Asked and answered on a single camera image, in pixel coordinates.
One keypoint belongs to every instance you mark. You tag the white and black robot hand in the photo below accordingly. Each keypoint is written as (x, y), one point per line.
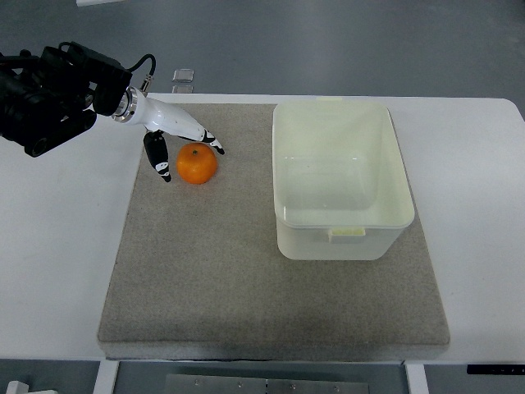
(158, 118)

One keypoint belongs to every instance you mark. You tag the orange fruit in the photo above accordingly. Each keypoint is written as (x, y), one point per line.
(196, 163)

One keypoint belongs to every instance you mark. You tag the translucent white plastic box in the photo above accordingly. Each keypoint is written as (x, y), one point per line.
(339, 182)

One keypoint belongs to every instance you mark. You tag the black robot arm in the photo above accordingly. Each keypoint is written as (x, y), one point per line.
(49, 99)

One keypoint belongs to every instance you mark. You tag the grey felt mat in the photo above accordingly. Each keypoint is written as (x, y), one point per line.
(198, 274)

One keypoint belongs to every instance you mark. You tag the white table leg left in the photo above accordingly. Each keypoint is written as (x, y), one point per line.
(106, 377)

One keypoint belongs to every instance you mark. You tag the white table leg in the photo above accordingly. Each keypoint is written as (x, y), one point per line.
(417, 379)
(106, 377)

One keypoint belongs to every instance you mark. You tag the white block bottom left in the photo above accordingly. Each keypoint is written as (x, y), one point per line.
(17, 387)

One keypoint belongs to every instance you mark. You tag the white table leg right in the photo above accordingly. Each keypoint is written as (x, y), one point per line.
(417, 379)

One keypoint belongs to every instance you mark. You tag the black table control panel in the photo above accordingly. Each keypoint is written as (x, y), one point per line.
(496, 369)

